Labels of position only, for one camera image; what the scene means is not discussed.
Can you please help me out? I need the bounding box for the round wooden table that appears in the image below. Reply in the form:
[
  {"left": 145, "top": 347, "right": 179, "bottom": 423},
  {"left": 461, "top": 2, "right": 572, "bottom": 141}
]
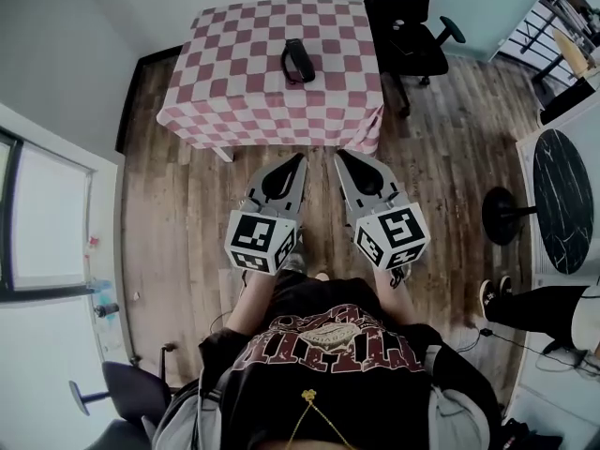
[{"left": 551, "top": 26, "right": 592, "bottom": 82}]

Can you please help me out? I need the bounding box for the person's left forearm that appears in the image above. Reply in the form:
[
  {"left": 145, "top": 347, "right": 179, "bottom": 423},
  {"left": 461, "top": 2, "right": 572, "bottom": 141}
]
[{"left": 229, "top": 267, "right": 278, "bottom": 341}]

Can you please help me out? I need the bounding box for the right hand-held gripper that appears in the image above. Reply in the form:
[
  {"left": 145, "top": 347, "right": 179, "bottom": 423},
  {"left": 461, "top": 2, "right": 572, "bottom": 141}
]
[{"left": 334, "top": 150, "right": 431, "bottom": 271}]

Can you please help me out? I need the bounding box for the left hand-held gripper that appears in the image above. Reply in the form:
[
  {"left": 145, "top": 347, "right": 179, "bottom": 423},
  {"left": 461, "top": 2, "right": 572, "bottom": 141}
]
[{"left": 223, "top": 153, "right": 308, "bottom": 276}]

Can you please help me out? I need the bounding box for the black mesh office chair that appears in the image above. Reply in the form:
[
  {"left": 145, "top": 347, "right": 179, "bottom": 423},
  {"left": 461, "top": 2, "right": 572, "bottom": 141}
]
[{"left": 365, "top": 0, "right": 468, "bottom": 119}]

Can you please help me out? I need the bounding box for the dark framed window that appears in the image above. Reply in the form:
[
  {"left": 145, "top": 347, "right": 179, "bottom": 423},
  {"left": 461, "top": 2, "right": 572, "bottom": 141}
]
[{"left": 0, "top": 127, "right": 95, "bottom": 299}]

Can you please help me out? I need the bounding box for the black printed t-shirt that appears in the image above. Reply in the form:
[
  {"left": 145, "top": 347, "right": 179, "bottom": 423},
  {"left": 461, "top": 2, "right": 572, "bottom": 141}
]
[{"left": 199, "top": 269, "right": 503, "bottom": 450}]

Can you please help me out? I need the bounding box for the round black marble table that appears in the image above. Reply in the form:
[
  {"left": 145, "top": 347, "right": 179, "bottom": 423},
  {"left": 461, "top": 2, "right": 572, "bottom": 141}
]
[{"left": 481, "top": 127, "right": 595, "bottom": 276}]

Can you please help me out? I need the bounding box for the black chair with armrest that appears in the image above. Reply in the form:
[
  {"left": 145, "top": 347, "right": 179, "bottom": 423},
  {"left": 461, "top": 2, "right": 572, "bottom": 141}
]
[{"left": 68, "top": 342, "right": 174, "bottom": 450}]

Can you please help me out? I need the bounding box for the gold necklace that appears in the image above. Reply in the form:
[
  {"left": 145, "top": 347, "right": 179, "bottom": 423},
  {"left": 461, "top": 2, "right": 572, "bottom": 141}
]
[{"left": 285, "top": 389, "right": 348, "bottom": 450}]

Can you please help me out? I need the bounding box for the black metal railing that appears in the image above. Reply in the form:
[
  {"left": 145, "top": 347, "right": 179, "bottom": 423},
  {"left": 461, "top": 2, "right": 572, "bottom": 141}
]
[{"left": 508, "top": 0, "right": 600, "bottom": 93}]

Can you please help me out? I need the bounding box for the dark bottle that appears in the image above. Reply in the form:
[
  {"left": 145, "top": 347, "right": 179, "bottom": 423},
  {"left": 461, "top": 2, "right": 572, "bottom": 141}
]
[{"left": 93, "top": 301, "right": 121, "bottom": 321}]

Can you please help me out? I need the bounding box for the gray shoulder strap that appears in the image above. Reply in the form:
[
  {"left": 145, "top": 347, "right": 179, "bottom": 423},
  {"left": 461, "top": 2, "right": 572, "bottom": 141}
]
[
  {"left": 428, "top": 382, "right": 491, "bottom": 450},
  {"left": 154, "top": 367, "right": 226, "bottom": 450}
]

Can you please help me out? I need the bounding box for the black bag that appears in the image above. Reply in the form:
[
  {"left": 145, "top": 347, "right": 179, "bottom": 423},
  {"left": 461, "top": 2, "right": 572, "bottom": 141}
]
[{"left": 500, "top": 417, "right": 563, "bottom": 450}]

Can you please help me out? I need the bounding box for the red white checkered tablecloth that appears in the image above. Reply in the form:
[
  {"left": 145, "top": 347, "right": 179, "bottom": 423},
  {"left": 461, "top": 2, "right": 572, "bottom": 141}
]
[{"left": 156, "top": 0, "right": 385, "bottom": 157}]

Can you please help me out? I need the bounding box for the person's patterned shoe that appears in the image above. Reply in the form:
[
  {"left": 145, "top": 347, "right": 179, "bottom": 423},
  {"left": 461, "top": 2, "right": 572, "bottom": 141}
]
[{"left": 283, "top": 239, "right": 308, "bottom": 276}]

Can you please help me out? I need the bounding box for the black floor cable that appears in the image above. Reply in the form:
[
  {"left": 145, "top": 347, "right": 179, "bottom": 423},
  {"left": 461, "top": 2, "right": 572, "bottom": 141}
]
[{"left": 463, "top": 323, "right": 587, "bottom": 369}]

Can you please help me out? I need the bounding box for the person's right forearm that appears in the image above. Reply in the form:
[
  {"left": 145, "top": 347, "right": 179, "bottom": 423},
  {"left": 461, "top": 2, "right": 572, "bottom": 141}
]
[{"left": 372, "top": 269, "right": 418, "bottom": 327}]

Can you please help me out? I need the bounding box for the white rug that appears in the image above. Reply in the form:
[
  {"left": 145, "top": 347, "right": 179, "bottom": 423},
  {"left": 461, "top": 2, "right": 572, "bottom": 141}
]
[{"left": 515, "top": 98, "right": 600, "bottom": 290}]

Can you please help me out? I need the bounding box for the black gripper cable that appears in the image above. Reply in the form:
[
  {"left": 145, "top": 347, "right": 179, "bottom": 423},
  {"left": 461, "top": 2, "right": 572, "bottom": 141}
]
[{"left": 387, "top": 262, "right": 413, "bottom": 290}]

